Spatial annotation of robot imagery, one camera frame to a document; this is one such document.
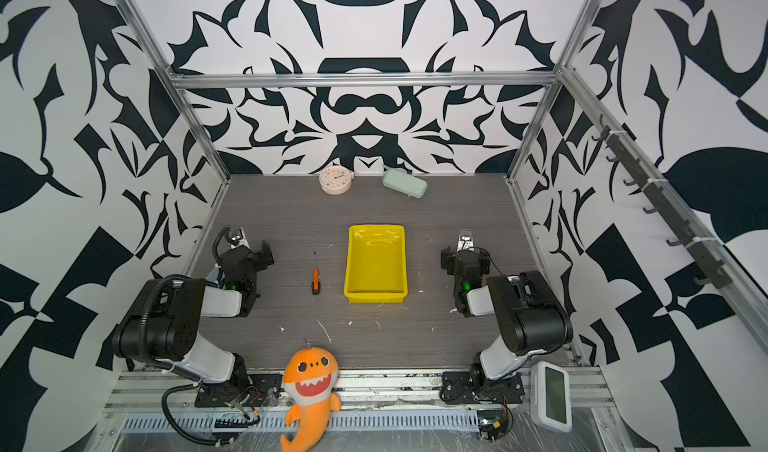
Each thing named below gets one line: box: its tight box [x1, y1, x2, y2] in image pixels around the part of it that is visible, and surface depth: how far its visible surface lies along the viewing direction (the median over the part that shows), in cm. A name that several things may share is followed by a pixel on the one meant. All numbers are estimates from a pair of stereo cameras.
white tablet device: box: [530, 361, 572, 433], surface depth 71 cm
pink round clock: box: [319, 165, 355, 196], surface depth 117 cm
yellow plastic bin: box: [344, 224, 409, 303], surface depth 98 cm
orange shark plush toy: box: [281, 347, 341, 452], surface depth 70 cm
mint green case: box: [382, 168, 429, 199], surface depth 118 cm
